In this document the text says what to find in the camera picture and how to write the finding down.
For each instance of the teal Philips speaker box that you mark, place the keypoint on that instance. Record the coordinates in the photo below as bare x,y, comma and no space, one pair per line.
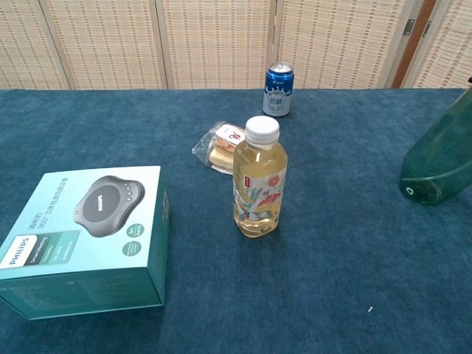
73,221

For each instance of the blue white drink can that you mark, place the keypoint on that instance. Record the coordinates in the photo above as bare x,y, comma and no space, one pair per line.
278,92

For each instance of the woven bamboo folding screen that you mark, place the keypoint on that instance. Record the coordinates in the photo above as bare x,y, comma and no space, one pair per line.
214,44

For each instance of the brown wooden post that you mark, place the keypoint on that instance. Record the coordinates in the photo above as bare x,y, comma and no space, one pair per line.
403,62

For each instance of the yellow tea drink bottle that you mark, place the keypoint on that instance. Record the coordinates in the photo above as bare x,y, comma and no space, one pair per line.
258,177

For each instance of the plastic wrapped sandwich bread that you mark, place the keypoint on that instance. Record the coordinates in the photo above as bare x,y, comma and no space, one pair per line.
217,147

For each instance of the blue velvet tablecloth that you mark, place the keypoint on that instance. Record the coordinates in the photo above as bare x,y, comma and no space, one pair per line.
332,276

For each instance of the metal screen hinge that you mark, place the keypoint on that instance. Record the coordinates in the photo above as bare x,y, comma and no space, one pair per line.
427,28
408,27

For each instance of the green spray bottle black trigger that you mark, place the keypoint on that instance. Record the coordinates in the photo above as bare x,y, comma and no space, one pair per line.
439,155

